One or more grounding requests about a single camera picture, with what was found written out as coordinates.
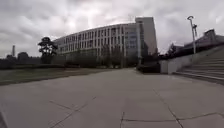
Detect tall chimney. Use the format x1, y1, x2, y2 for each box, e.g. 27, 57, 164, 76
11, 44, 17, 58

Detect grey concrete slab plaza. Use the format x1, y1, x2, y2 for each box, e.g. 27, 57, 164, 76
0, 67, 224, 128

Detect row of dark trees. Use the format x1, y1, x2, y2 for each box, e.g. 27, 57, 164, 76
0, 44, 138, 70

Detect dark bush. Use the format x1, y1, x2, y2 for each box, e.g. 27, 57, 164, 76
135, 59, 162, 75

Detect grey concrete stairs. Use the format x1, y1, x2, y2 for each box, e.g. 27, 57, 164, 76
172, 46, 224, 85

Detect dark pine tree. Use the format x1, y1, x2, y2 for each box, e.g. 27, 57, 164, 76
37, 36, 59, 65

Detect grass strip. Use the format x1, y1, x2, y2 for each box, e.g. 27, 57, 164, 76
0, 67, 113, 87

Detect long pale curved building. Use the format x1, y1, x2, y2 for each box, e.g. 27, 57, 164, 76
51, 16, 158, 68

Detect grey lamp pole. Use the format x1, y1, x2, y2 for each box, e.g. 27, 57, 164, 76
186, 15, 199, 56

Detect pale concrete wall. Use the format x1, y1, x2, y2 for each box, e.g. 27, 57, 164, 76
159, 44, 224, 75

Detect dark low building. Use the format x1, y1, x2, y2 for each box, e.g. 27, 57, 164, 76
159, 28, 224, 60

